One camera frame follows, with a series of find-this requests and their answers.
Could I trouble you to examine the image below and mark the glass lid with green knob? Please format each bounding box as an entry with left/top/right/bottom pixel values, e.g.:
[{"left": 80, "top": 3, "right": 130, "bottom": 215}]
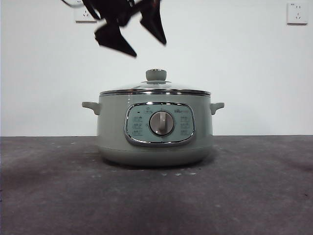
[{"left": 99, "top": 69, "right": 211, "bottom": 96}]

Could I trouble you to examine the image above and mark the pale green electric pot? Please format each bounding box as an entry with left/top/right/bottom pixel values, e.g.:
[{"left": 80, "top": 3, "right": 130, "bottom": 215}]
[{"left": 81, "top": 94, "right": 225, "bottom": 168}]

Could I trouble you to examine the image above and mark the black cable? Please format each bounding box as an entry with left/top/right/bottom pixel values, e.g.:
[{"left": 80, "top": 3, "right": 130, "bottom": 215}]
[{"left": 60, "top": 0, "right": 101, "bottom": 21}]

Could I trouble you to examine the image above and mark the white wall socket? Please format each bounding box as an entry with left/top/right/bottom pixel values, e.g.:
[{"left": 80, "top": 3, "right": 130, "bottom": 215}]
[
  {"left": 287, "top": 2, "right": 308, "bottom": 25},
  {"left": 75, "top": 0, "right": 98, "bottom": 24}
]

